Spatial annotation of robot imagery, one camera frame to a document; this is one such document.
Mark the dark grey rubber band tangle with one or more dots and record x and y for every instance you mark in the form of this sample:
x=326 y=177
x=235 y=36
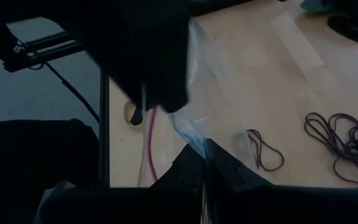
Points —
x=356 y=145

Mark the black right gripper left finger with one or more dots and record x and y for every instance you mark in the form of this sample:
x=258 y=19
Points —
x=120 y=205

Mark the stack of clear plastic bags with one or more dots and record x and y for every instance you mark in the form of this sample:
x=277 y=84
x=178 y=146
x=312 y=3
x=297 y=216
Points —
x=216 y=93

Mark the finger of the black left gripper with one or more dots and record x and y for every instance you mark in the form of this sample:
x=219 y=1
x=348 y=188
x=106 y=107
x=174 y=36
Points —
x=172 y=77
x=138 y=87

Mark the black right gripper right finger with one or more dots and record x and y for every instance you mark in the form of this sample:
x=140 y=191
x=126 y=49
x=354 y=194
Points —
x=275 y=205

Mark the black and green bag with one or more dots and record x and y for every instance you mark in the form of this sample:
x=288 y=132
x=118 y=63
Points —
x=353 y=31

